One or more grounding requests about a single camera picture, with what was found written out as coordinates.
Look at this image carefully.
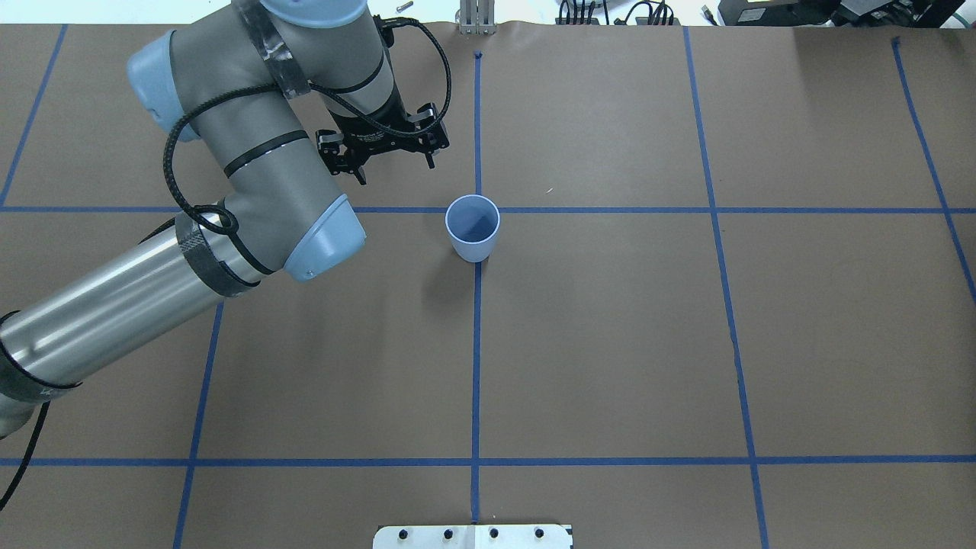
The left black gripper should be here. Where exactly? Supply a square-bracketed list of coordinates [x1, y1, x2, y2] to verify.
[316, 88, 450, 185]

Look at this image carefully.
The blue cup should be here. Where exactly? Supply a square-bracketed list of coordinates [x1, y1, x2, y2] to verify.
[444, 194, 501, 263]

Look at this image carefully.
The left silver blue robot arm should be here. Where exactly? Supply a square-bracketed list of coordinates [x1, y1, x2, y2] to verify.
[2, 1, 451, 506]

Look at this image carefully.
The black usb hub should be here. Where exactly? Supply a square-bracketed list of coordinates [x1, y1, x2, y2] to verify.
[554, 1, 680, 27]

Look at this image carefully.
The brown paper table cover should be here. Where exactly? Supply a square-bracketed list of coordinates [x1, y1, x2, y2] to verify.
[2, 22, 974, 548]

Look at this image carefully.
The black monitor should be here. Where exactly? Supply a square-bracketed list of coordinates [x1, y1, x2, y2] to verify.
[718, 1, 965, 28]

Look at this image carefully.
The aluminium frame post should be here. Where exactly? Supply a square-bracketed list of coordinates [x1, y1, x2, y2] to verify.
[456, 0, 497, 36]

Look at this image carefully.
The white pedestal with base plate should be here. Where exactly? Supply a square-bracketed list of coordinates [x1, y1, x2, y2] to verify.
[372, 524, 574, 548]

